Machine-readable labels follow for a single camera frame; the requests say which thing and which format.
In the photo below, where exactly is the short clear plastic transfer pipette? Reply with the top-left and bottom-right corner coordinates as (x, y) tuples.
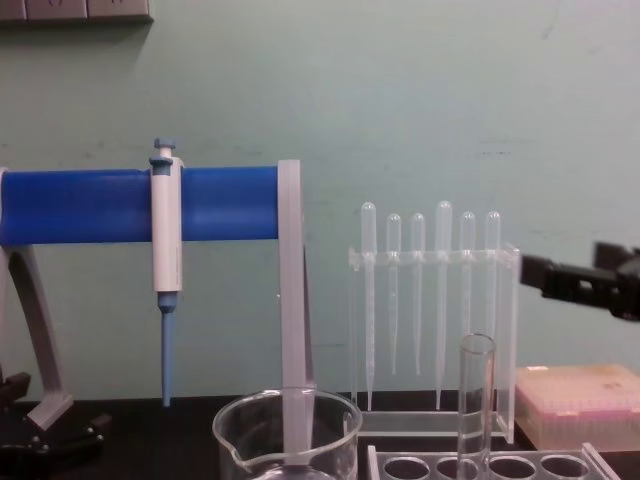
(484, 210), (503, 341)
(459, 210), (477, 347)

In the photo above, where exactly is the clear acrylic pipette rack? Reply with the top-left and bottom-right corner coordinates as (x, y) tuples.
(346, 241), (522, 446)

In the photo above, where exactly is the pink pipette tip box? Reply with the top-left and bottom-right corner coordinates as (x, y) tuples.
(514, 364), (640, 452)

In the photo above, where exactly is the clear glass test tube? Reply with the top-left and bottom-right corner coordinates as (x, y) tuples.
(458, 333), (498, 480)

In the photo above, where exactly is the clear acrylic test tube rack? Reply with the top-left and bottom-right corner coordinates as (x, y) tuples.
(366, 441), (617, 480)

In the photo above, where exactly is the clear glass beaker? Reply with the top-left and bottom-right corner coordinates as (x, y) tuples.
(211, 386), (364, 480)

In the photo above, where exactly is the blue and grey pipette stand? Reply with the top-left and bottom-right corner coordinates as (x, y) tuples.
(0, 159), (319, 471)

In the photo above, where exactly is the long clear plastic transfer pipette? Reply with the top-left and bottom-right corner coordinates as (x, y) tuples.
(360, 200), (377, 412)

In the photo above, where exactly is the white and blue micropipette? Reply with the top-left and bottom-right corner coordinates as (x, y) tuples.
(148, 137), (184, 408)

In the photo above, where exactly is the grey wall socket panel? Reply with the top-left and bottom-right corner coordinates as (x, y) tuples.
(0, 0), (155, 24)

